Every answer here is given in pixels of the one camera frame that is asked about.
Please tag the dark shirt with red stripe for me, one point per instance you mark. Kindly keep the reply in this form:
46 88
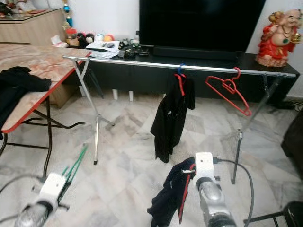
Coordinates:
170 198

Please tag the green plastic hanger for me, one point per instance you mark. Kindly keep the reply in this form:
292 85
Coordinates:
75 163

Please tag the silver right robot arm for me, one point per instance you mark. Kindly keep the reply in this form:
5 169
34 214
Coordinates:
215 203

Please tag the red plastic hanger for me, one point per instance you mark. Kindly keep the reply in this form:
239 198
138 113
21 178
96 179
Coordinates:
231 86

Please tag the blue plastic hanger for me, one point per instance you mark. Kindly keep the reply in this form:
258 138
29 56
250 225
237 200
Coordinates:
181 69

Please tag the black shirt with white print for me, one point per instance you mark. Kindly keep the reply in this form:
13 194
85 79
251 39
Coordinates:
170 118

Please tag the black jacket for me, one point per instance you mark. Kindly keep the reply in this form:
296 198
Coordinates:
19 90

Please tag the black TV console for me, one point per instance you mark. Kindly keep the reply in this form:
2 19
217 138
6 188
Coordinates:
137 80

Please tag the dark brown sofa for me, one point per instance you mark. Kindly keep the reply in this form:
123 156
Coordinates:
294 137

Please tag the black soundbar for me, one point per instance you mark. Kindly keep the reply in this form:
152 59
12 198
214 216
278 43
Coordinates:
194 52

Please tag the silver metal clothes rack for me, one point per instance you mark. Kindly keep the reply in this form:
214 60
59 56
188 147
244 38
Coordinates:
137 63

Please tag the marble top folding table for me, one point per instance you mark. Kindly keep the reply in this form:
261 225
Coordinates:
38 59

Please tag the tissue pack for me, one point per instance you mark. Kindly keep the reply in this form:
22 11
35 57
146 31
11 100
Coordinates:
59 41

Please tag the black flat television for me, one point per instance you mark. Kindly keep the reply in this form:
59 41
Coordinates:
199 23

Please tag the stack of white papers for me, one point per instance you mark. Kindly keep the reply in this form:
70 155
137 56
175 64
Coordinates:
104 46

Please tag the jar with red lid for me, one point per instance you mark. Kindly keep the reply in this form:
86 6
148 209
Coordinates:
71 37

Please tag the orange ball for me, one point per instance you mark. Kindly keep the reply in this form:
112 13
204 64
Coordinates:
109 37

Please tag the red laughing Buddha statue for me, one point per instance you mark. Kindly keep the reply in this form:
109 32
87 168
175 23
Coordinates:
277 40

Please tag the light wooden cabinet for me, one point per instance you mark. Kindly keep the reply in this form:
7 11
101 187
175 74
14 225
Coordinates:
31 26

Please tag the white teal ball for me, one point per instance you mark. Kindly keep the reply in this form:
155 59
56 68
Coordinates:
99 37

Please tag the blue trophy ornament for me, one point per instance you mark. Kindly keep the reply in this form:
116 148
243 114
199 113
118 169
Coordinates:
67 12

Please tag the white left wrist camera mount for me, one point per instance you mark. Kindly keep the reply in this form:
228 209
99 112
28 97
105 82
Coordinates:
53 189

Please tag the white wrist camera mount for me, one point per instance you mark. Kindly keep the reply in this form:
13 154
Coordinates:
53 189
204 164

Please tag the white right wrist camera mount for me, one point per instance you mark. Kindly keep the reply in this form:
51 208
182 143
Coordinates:
204 164

